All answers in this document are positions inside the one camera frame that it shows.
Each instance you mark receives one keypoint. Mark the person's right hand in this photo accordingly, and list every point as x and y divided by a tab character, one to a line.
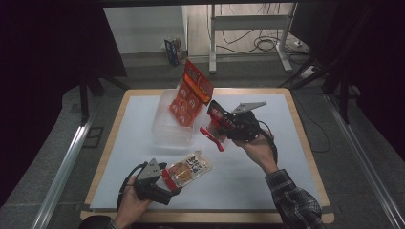
258	149

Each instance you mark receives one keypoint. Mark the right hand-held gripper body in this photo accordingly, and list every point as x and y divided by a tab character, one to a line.
243	125

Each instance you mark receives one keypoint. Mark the white desk frame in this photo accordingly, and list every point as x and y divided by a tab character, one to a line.
248	22

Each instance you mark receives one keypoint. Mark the aluminium rail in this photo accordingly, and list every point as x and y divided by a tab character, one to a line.
366	165
63	171

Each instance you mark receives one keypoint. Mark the wooden table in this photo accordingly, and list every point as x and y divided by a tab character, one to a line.
207	218

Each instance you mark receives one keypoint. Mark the dark curtain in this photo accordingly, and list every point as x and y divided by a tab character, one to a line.
38	79
382	63

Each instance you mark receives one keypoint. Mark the black stand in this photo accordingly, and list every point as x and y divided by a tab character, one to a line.
84	101
344	95

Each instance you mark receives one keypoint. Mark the white table mat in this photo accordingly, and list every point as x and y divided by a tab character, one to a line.
238	178

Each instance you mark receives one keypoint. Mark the clear snack packet red edge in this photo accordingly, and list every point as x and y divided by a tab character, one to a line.
187	168

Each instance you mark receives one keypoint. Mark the blue box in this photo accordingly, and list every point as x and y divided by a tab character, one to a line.
173	52

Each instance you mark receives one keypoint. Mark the person's left hand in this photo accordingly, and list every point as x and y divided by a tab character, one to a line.
132	203

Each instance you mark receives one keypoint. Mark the dark floor hatch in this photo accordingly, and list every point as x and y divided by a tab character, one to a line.
94	136

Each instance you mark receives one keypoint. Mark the clear plastic container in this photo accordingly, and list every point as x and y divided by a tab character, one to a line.
165	130

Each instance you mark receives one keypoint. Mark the white power strip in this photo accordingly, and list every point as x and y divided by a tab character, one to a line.
301	44

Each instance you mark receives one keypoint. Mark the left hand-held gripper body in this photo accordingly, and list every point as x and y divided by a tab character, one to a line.
149	171

